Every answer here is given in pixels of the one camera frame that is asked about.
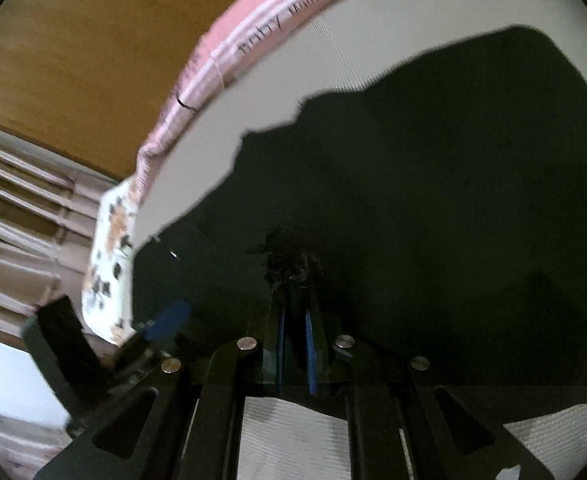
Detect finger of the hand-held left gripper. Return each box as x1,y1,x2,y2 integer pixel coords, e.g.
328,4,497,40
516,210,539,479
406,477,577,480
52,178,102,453
116,300,192,361
22,295,108,427

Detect pink striped tree-print pillow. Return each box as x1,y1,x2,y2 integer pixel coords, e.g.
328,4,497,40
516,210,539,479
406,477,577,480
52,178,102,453
136,0,409,196

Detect black pants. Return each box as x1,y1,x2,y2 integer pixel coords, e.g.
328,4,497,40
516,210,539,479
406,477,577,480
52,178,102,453
128,25,587,421

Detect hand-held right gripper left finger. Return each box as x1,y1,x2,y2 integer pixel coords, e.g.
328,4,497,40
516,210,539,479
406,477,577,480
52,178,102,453
38,285,289,480

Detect wooden headboard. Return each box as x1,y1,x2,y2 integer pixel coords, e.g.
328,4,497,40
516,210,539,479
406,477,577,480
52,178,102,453
0,0,294,181

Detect beige curtain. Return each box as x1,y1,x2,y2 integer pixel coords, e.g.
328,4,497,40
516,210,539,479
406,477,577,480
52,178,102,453
0,120,104,341

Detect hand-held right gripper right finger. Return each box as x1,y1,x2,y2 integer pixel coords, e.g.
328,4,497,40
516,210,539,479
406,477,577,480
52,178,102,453
303,300,559,480

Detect grey bed cover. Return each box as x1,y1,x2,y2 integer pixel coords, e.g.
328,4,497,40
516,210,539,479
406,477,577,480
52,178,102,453
131,0,587,480

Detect white floral pillow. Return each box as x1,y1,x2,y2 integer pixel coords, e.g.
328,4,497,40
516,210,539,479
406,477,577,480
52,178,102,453
81,177,147,346

